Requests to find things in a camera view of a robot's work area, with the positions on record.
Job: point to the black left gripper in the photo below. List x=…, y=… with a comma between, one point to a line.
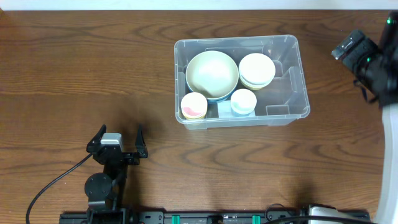
x=116, y=156

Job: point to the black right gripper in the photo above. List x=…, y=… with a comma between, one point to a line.
x=351, y=50

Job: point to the yellow plastic cup front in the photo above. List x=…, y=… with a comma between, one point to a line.
x=190, y=116

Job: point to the pink plastic cup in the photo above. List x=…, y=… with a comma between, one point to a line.
x=194, y=103

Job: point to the beige large bowl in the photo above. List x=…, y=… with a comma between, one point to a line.
x=213, y=71

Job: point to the white small bowl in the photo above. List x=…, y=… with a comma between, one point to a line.
x=257, y=69

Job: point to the light blue plastic cup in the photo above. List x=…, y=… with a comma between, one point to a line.
x=238, y=113

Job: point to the yellow small bowl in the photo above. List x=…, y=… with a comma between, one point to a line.
x=253, y=87

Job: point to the cream plastic cup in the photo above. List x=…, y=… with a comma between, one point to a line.
x=243, y=100

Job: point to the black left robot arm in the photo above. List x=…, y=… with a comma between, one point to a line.
x=105, y=189

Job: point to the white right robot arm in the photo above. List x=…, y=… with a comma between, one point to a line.
x=387, y=208

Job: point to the clear plastic storage container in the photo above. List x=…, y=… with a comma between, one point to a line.
x=279, y=103

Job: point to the white label sticker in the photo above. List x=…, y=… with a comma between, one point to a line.
x=224, y=109

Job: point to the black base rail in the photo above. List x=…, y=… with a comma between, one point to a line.
x=273, y=216

